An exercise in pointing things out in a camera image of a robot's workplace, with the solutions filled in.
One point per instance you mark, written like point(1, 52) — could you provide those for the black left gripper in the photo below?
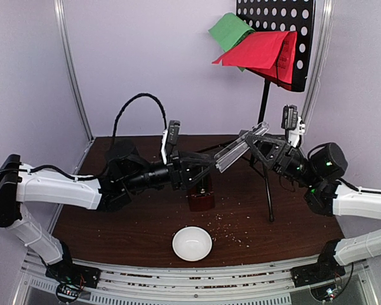
point(180, 176)

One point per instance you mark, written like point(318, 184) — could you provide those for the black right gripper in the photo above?
point(279, 156)

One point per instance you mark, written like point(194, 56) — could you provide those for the dark red wooden metronome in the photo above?
point(201, 197)

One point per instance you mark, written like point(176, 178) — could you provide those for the clear plastic metronome cover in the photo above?
point(232, 152)

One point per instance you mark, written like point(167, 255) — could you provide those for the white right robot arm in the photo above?
point(320, 172)

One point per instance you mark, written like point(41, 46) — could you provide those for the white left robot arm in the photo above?
point(126, 173)

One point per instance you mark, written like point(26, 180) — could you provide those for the white ceramic bowl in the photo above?
point(192, 243)

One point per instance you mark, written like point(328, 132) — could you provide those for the red paper sheet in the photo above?
point(271, 54)

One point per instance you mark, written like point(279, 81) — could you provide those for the green paper sheet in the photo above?
point(230, 31)

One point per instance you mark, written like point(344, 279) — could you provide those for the black music stand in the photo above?
point(295, 16)

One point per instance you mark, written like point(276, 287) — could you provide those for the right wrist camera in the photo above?
point(293, 125)

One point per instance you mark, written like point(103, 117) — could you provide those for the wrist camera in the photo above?
point(169, 140)
point(293, 125)

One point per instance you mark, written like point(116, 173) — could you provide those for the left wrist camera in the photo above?
point(169, 140)

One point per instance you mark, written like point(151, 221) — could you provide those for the right aluminium frame post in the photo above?
point(321, 35)

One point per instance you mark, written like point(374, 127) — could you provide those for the aluminium frame post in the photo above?
point(71, 71)
point(321, 35)

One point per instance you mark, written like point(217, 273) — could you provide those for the aluminium front rail base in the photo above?
point(266, 283)

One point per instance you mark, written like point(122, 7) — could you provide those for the left aluminium frame post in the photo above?
point(71, 71)

